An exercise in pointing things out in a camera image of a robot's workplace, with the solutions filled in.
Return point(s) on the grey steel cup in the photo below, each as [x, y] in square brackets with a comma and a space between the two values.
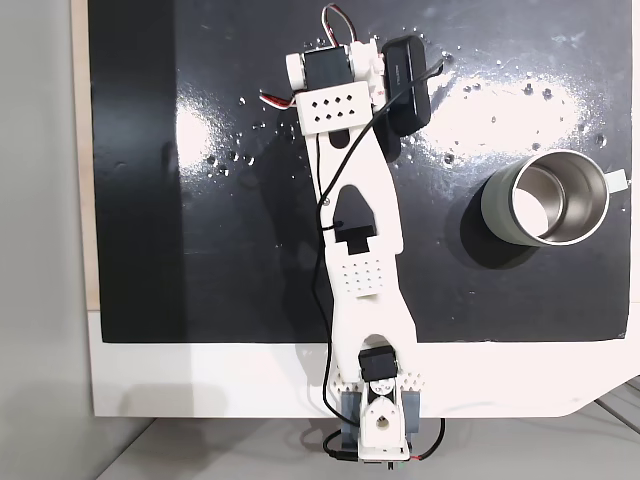
[495, 200]

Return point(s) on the black table mat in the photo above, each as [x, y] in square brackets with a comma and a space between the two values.
[225, 280]

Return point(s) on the grey table clamp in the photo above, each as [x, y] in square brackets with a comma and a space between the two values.
[350, 412]
[412, 410]

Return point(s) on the black oval camera box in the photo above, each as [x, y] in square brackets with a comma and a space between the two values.
[400, 55]

